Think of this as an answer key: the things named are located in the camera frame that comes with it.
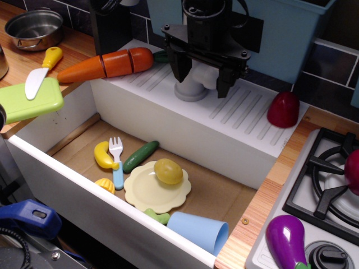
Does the toy stove top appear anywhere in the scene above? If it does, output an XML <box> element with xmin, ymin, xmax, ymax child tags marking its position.
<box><xmin>245</xmin><ymin>128</ymin><xmax>358</xmax><ymax>268</ymax></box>

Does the light blue plastic cup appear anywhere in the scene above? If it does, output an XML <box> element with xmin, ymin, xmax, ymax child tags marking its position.
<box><xmin>167</xmin><ymin>212</ymin><xmax>229</xmax><ymax>256</ymax></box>

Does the yellow handled toy knife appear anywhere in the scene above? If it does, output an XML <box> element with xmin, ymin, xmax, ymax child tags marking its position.
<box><xmin>25</xmin><ymin>47</ymin><xmax>63</xmax><ymax>100</ymax></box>

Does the grey toy faucet lever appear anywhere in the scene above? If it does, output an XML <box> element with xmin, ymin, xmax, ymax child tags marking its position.
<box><xmin>174</xmin><ymin>60</ymin><xmax>219</xmax><ymax>102</ymax></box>

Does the yellow toy potato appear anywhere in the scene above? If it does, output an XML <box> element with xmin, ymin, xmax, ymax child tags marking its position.
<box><xmin>154</xmin><ymin>159</ymin><xmax>183</xmax><ymax>185</ymax></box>

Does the purple toy eggplant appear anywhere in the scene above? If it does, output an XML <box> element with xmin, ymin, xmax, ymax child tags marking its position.
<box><xmin>265</xmin><ymin>215</ymin><xmax>311</xmax><ymax>269</ymax></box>

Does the yellow toy banana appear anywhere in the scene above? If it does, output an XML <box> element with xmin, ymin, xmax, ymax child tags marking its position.
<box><xmin>94</xmin><ymin>141</ymin><xmax>119</xmax><ymax>170</ymax></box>

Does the dark red toy vegetable half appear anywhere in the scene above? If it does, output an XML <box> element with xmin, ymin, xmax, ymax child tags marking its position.
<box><xmin>267</xmin><ymin>92</ymin><xmax>300</xmax><ymax>128</ymax></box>

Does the green toy cutting board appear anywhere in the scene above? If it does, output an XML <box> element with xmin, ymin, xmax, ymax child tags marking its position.
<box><xmin>1</xmin><ymin>77</ymin><xmax>64</xmax><ymax>124</ymax></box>

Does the orange wooden toy carrot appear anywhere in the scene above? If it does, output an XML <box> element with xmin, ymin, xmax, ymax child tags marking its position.
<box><xmin>57</xmin><ymin>47</ymin><xmax>168</xmax><ymax>84</ymax></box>

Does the light green toy piece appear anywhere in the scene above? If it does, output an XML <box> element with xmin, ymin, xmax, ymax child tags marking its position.
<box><xmin>144</xmin><ymin>208</ymin><xmax>171</xmax><ymax>225</ymax></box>

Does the small steel pot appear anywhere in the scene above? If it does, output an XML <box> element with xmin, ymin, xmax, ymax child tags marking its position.
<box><xmin>4</xmin><ymin>9</ymin><xmax>63</xmax><ymax>52</ymax></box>

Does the white blue toy fork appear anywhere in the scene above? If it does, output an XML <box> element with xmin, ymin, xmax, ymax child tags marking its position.
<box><xmin>109</xmin><ymin>137</ymin><xmax>124</xmax><ymax>191</ymax></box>

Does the blue clamp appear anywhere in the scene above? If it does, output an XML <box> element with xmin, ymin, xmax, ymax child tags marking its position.
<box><xmin>1</xmin><ymin>200</ymin><xmax>62</xmax><ymax>240</ymax></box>

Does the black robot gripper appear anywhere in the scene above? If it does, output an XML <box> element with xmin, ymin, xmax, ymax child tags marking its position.
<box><xmin>161</xmin><ymin>24</ymin><xmax>251</xmax><ymax>99</ymax></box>

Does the light blue bin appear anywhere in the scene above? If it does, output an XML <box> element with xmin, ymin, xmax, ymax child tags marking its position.
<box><xmin>147</xmin><ymin>1</ymin><xmax>334</xmax><ymax>84</ymax></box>

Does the green toy cucumber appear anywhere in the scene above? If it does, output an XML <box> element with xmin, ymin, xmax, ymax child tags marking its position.
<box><xmin>123</xmin><ymin>141</ymin><xmax>159</xmax><ymax>174</ymax></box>

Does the yellow toy corn piece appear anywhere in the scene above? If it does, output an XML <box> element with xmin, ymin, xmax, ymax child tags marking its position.
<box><xmin>95</xmin><ymin>178</ymin><xmax>116</xmax><ymax>194</ymax></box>

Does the red toy fruit on stove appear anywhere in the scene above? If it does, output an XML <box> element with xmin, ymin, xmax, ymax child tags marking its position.
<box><xmin>344</xmin><ymin>150</ymin><xmax>359</xmax><ymax>196</ymax></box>

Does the black stove knob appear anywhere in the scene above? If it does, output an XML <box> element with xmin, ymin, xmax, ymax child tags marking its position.
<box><xmin>305</xmin><ymin>241</ymin><xmax>349</xmax><ymax>269</ymax></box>

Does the white toy sink basin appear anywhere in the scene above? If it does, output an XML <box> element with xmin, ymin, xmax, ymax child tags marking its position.
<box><xmin>7</xmin><ymin>65</ymin><xmax>295</xmax><ymax>268</ymax></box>

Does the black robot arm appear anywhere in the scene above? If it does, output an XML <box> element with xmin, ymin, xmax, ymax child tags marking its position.
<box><xmin>161</xmin><ymin>1</ymin><xmax>251</xmax><ymax>102</ymax></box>

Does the pale yellow toy plate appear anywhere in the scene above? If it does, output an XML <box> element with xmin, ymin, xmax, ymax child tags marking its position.
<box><xmin>124</xmin><ymin>161</ymin><xmax>191</xmax><ymax>214</ymax></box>

